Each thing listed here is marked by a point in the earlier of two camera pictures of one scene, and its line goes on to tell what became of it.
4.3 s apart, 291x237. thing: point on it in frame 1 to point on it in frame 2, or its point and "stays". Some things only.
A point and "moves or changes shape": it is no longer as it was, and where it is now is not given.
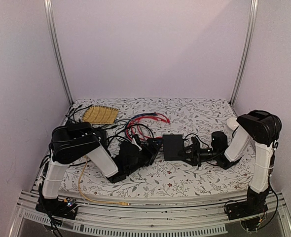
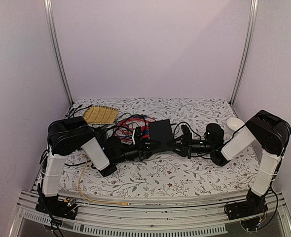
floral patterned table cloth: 151,118 stays
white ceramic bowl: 232,123 stays
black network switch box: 173,147 moves or changes shape
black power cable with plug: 194,134 to 200,141
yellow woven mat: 100,114 stays
